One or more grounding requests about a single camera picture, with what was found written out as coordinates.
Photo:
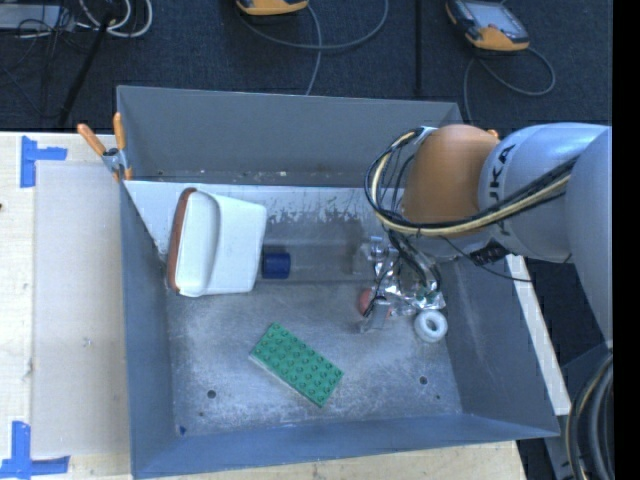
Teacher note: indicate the white tub with brown rim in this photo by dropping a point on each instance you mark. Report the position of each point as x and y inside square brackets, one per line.
[220, 243]

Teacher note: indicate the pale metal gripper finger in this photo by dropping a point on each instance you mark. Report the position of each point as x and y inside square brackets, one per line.
[378, 319]

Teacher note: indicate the clear plastic bottle blue cap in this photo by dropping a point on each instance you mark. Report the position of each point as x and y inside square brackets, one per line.
[310, 260]

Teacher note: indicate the dark green flat block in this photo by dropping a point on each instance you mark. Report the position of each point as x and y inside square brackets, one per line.
[296, 364]

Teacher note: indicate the grey metal bin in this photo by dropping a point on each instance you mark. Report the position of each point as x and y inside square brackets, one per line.
[310, 368]

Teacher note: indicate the red-orange ball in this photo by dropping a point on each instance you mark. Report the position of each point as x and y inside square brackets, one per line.
[364, 302]

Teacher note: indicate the pale wood flat board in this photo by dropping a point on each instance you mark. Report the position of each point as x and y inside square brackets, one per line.
[75, 308]

